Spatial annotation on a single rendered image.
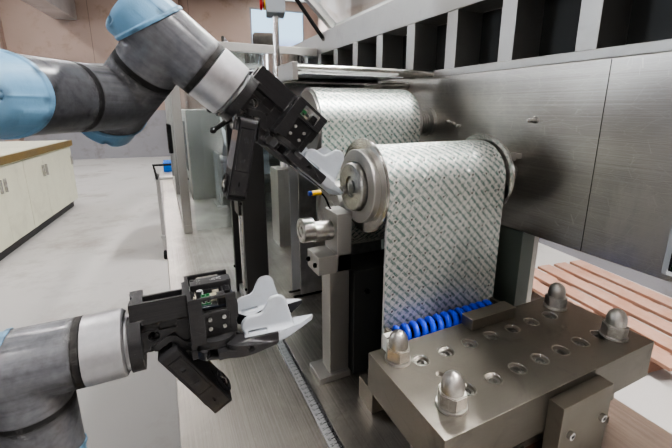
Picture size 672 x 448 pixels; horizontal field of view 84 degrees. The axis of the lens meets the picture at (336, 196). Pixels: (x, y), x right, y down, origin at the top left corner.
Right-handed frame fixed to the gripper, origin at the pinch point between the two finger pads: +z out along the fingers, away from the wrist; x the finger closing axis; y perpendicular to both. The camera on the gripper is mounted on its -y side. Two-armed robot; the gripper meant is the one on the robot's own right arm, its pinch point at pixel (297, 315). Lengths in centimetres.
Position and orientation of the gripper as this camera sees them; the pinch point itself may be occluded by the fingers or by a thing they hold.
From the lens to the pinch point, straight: 53.9
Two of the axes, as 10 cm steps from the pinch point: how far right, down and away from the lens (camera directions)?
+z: 9.1, -1.0, 4.1
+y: 0.0, -9.7, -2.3
